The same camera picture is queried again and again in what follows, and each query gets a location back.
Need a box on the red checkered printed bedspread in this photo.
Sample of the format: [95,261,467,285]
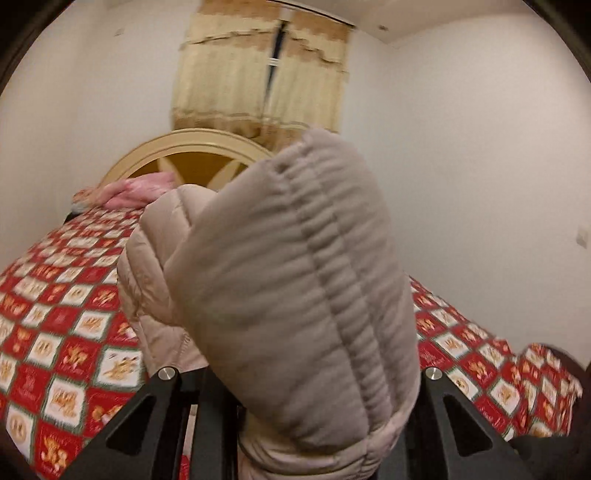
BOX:
[0,203,585,480]

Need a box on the beige quilted puffer jacket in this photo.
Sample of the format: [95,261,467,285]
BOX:
[115,127,423,480]

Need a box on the dark window pane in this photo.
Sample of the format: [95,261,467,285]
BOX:
[264,18,286,109]

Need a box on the pink crumpled blanket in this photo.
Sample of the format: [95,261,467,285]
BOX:
[73,172,180,212]

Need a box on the dark cloth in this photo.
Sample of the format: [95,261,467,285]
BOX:
[508,342,591,480]

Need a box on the cream wooden headboard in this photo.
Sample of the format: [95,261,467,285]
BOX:
[99,128,278,195]

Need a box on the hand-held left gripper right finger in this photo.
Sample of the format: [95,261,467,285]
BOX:
[379,367,536,480]

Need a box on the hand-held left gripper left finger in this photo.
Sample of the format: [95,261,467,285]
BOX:
[60,367,242,480]

